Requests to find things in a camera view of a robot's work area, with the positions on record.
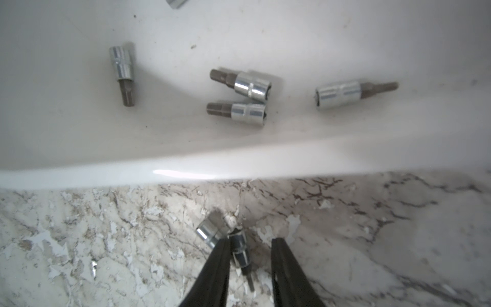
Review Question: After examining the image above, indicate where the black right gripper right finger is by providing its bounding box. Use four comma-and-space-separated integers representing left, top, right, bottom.
271, 238, 325, 307

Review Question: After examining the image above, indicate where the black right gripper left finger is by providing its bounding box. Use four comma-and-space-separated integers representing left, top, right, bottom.
180, 239, 231, 307

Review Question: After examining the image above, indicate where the silver screwdriver bit socket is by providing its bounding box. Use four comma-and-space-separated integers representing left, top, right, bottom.
206, 102, 267, 127

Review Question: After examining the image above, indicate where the white plastic storage box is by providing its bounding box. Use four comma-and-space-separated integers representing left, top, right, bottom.
1, 1, 490, 189

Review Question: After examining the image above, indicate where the silver bit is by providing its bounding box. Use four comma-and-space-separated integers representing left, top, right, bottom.
166, 0, 187, 10

